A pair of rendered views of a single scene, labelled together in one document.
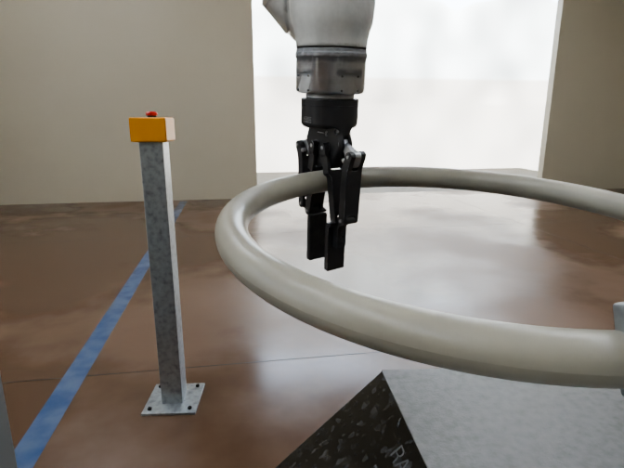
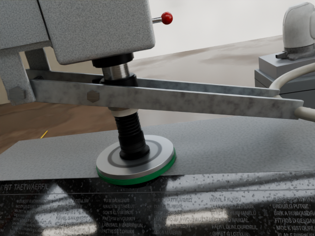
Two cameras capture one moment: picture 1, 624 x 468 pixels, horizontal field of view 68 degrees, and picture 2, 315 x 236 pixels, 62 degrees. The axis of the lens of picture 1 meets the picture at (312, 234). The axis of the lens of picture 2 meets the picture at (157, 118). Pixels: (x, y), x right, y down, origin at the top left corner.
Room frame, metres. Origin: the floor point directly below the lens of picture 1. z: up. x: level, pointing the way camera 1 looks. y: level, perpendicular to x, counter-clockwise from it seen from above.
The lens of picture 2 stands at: (0.08, -0.94, 1.23)
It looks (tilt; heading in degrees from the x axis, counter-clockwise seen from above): 21 degrees down; 106
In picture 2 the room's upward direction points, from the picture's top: 11 degrees counter-clockwise
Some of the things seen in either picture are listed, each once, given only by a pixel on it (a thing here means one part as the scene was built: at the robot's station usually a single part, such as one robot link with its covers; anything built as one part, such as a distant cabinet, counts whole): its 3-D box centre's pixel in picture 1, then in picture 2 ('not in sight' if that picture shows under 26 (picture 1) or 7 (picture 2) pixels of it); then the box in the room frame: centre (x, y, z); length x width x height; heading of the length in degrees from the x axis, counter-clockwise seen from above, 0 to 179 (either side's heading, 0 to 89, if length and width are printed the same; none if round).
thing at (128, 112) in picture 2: not in sight; (123, 105); (-0.17, -0.35, 1.04); 0.07 x 0.07 x 0.04
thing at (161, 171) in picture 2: not in sight; (135, 155); (-0.17, -0.35, 0.89); 0.22 x 0.22 x 0.04
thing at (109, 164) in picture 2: not in sight; (135, 154); (-0.17, -0.35, 0.89); 0.21 x 0.21 x 0.01
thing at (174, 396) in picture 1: (163, 268); not in sight; (1.60, 0.54, 0.54); 0.20 x 0.20 x 1.09; 2
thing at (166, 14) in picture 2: not in sight; (158, 19); (-0.07, -0.24, 1.22); 0.08 x 0.03 x 0.03; 18
